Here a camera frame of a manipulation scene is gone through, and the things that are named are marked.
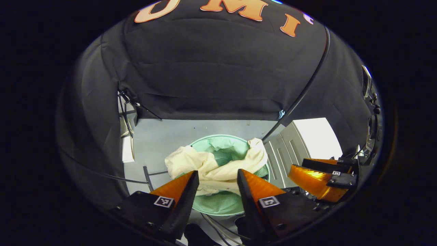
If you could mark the green laundry hamper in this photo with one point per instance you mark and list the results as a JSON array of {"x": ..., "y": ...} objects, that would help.
[{"x": 218, "y": 205}]

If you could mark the grey ribbed base plate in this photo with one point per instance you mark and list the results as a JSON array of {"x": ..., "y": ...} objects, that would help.
[{"x": 283, "y": 153}]

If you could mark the white floor sheet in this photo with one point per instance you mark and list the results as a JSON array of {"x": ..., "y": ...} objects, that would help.
[{"x": 317, "y": 136}]

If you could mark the cream collared shirt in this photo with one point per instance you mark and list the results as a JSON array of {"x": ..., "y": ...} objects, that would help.
[{"x": 211, "y": 171}]

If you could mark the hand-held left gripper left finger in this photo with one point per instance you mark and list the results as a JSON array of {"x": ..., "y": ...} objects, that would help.
[{"x": 186, "y": 208}]

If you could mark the black backdrop cloth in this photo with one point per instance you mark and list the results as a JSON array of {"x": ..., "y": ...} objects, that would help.
[{"x": 205, "y": 68}]

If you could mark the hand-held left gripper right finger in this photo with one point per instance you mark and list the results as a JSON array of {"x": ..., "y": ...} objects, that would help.
[{"x": 251, "y": 208}]

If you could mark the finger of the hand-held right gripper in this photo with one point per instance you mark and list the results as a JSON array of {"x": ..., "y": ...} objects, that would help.
[
  {"x": 324, "y": 164},
  {"x": 343, "y": 181}
]

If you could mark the white box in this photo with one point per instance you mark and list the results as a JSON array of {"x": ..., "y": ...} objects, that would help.
[{"x": 128, "y": 150}]

